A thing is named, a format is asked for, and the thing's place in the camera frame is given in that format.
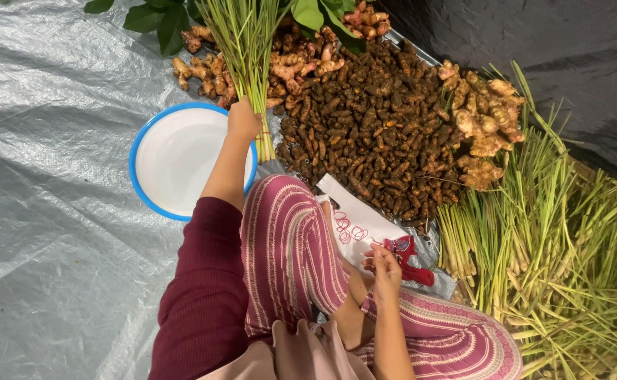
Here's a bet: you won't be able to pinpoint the heap of pale ginger roots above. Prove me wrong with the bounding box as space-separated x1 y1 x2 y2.
437 59 528 192

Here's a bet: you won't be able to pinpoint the white basin with blue rim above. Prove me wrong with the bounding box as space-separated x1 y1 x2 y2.
128 102 259 222

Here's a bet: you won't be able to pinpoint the person's right hand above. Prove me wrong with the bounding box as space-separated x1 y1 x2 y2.
361 243 404 310

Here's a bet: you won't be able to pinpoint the beige cloth garment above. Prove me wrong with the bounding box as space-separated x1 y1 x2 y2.
197 319 378 380

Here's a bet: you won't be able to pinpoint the heap of pink galangal roots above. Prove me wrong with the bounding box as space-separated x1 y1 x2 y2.
171 0 394 110

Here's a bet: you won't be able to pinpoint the person's legs in striped trousers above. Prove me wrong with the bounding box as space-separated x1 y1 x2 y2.
240 174 523 380

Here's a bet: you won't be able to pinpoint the green leafy branch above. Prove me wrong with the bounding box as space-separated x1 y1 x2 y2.
84 0 367 57

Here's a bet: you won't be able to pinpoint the pile of loose lemongrass stalks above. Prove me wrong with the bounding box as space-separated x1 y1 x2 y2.
435 61 617 380

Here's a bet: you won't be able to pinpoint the bunch of red rubber bands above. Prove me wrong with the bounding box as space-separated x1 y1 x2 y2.
334 210 370 245

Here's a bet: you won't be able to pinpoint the heap of brown turmeric roots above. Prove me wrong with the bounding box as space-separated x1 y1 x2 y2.
275 39 465 229

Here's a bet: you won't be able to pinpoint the white plastic bag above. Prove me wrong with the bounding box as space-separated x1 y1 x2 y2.
316 173 410 278

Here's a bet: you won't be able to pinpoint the black plastic sheet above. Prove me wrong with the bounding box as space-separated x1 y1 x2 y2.
374 0 617 178

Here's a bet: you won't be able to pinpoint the grey plastic tarp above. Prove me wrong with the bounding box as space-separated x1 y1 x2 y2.
0 0 459 380

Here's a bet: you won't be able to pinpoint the red plastic bag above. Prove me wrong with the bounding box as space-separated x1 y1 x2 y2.
383 235 436 287

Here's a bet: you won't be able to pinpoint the lemongrass bundle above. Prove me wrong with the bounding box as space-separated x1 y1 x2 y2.
195 0 293 163

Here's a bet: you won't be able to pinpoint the person's left hand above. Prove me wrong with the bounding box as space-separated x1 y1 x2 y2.
226 96 265 144

